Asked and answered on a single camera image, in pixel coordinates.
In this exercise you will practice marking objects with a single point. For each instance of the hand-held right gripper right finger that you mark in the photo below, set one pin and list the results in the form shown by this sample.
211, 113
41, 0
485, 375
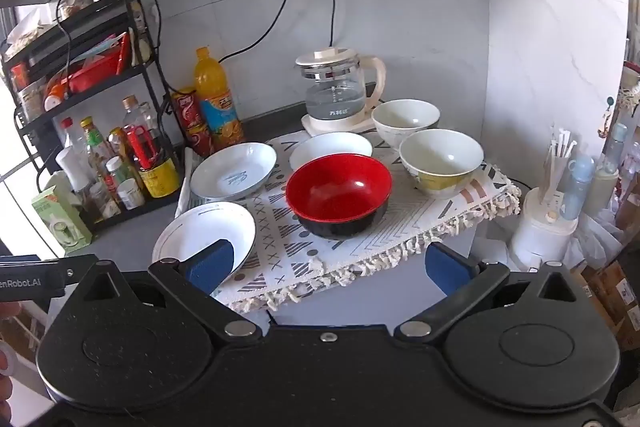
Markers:
447, 271

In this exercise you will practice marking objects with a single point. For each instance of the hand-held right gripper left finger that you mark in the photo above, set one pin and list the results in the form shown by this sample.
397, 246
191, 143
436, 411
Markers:
212, 267

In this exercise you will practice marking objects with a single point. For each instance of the white plate with thin rim line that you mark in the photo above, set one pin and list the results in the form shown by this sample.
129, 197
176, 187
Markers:
200, 227

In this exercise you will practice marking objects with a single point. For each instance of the white plate with blue print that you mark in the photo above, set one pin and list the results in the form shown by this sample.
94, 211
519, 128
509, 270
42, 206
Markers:
235, 167

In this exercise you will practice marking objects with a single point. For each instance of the person's left hand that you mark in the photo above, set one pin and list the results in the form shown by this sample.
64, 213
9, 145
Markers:
4, 363

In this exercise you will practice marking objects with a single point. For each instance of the green cardboard box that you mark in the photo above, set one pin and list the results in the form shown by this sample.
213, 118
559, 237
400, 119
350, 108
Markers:
60, 222

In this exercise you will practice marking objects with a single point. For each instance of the patterned fringed table mat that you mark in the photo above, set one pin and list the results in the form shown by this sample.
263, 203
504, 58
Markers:
280, 252

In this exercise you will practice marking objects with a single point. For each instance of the white round appliance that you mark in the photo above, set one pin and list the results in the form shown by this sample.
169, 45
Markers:
540, 232

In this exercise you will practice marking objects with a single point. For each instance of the small glass spice jar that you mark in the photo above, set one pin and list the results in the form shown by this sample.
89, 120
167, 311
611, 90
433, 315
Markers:
102, 203

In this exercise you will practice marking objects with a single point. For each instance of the white cap seasoning bottle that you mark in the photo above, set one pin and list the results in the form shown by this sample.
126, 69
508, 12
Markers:
131, 195

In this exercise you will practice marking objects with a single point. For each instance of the white bowl with yellow pattern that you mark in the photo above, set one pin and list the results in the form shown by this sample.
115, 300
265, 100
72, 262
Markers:
440, 154

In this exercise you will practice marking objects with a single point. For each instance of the oil cruet with white top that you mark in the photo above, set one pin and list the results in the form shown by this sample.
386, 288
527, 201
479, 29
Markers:
72, 167

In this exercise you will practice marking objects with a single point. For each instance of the red snack can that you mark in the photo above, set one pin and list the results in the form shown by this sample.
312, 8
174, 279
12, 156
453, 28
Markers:
200, 140
187, 109

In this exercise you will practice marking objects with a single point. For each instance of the red and black bowl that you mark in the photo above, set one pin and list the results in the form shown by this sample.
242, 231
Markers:
337, 187

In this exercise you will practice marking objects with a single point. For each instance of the clear bottle with red cap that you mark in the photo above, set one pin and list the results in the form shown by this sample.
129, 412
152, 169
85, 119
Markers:
67, 134

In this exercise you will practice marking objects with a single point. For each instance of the green label sauce bottle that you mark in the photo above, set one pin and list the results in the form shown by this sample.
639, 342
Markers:
95, 142

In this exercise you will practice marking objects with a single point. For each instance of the white plastic bag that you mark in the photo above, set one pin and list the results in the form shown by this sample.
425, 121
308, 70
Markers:
595, 232

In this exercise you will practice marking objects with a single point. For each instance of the blue water bottle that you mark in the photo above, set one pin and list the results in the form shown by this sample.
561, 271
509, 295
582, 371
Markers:
577, 187

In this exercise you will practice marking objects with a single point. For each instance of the bundle of white straws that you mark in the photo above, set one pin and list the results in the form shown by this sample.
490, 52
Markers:
557, 157

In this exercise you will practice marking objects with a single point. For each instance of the orange juice bottle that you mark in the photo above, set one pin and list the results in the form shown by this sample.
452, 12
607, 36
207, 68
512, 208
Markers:
217, 107

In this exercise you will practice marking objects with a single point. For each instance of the plain white bowl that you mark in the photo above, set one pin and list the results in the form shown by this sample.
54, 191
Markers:
402, 114

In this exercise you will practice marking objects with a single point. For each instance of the plain white plate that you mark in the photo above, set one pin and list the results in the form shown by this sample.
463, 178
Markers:
325, 147

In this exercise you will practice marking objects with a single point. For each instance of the cardboard boxes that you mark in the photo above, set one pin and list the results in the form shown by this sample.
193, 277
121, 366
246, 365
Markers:
615, 287

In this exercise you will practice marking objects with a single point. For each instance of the cream plastic container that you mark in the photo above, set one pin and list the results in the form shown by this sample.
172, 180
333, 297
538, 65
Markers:
602, 192

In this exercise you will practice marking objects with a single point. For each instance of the cream kettle base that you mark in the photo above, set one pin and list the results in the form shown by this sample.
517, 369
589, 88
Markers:
325, 128

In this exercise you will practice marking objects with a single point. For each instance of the red plastic basket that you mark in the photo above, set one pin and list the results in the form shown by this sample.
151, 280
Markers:
95, 72

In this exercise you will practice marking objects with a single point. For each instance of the black metal kitchen rack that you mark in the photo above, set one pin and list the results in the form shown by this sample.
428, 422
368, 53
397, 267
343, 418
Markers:
75, 32

